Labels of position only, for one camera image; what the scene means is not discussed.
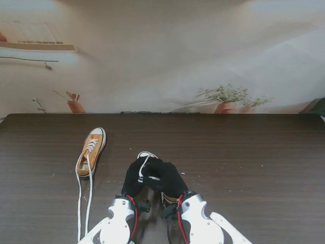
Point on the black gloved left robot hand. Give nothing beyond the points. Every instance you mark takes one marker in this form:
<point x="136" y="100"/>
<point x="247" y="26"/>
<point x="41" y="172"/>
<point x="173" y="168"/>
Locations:
<point x="132" y="178"/>

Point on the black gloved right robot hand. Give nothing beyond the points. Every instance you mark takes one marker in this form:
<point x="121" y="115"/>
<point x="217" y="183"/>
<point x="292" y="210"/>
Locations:
<point x="172" y="178"/>

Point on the orange sneaker with loose laces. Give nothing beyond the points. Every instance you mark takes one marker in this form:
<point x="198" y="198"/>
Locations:
<point x="91" y="144"/>

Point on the green plant in terracotta pot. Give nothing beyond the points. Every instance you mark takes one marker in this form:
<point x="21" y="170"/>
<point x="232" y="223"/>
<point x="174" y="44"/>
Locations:
<point x="226" y="106"/>

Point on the terracotta pot with wooden utensils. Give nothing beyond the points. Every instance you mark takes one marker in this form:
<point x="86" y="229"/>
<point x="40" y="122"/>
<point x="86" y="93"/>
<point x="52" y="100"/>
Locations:
<point x="76" y="106"/>

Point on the metal tap fixture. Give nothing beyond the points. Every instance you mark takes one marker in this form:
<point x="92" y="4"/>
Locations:
<point x="41" y="109"/>

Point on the metal wall rail with hook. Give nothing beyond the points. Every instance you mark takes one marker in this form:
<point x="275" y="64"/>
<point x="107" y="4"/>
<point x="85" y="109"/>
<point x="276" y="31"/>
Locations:
<point x="25" y="59"/>

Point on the wooden wall shelf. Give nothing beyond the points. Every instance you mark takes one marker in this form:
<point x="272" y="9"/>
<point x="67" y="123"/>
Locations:
<point x="38" y="47"/>

